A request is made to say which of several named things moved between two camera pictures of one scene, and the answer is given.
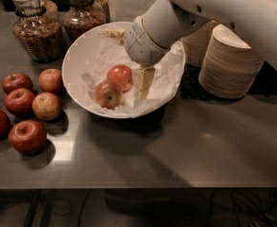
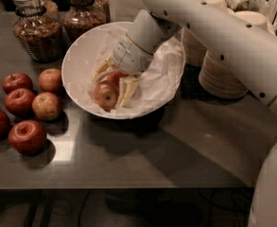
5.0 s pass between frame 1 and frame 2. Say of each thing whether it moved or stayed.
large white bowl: stayed
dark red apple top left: stayed
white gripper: moved
